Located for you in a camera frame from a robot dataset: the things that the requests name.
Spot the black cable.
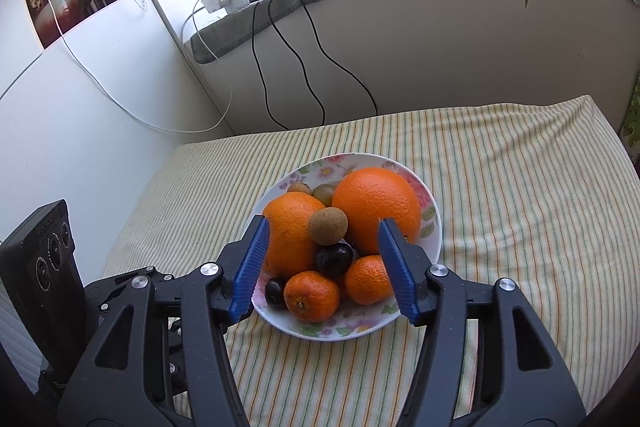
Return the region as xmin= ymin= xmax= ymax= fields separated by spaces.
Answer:
xmin=267 ymin=0 xmax=327 ymax=126
xmin=250 ymin=0 xmax=291 ymax=131
xmin=295 ymin=0 xmax=379 ymax=116

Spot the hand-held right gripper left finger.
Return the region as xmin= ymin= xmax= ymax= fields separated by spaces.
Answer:
xmin=57 ymin=214 xmax=271 ymax=427

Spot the floral plate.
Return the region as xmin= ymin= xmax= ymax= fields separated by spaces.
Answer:
xmin=248 ymin=153 xmax=443 ymax=342

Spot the green grape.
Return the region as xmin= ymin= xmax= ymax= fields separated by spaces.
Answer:
xmin=312 ymin=183 xmax=338 ymax=206

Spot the white cable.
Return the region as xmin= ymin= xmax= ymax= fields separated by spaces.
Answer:
xmin=0 ymin=0 xmax=233 ymax=132

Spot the striped cloth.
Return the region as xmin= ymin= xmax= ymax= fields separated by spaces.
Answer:
xmin=102 ymin=94 xmax=640 ymax=427

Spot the large orange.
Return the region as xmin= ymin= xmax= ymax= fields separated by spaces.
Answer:
xmin=331 ymin=167 xmax=422 ymax=257
xmin=261 ymin=193 xmax=327 ymax=278

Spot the dark cherry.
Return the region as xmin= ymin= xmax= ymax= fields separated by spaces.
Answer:
xmin=314 ymin=242 xmax=354 ymax=279
xmin=264 ymin=277 xmax=288 ymax=310

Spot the red painted vase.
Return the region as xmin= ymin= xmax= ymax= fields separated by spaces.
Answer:
xmin=25 ymin=0 xmax=83 ymax=42

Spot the green patterned curtain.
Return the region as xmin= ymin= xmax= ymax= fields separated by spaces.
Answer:
xmin=620 ymin=77 xmax=640 ymax=142

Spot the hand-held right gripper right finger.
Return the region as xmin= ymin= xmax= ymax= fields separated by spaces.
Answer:
xmin=377 ymin=218 xmax=586 ymax=427

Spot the small mandarin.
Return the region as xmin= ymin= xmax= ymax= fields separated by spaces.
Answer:
xmin=344 ymin=254 xmax=396 ymax=306
xmin=283 ymin=271 xmax=341 ymax=324

